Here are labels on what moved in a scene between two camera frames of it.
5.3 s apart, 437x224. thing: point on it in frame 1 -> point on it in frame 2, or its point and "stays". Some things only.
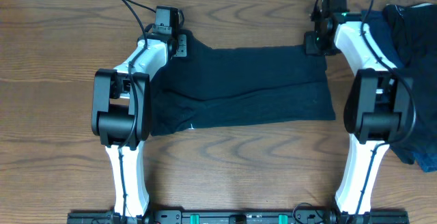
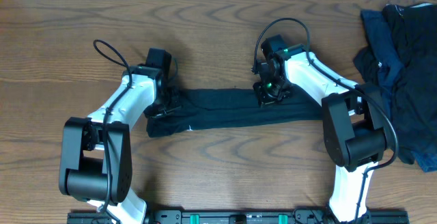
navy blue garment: (385, 36) stays
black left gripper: (181, 45) -> (164, 105)
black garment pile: (413, 29) stays
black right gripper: (311, 46) -> (270, 94)
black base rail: (239, 217) stays
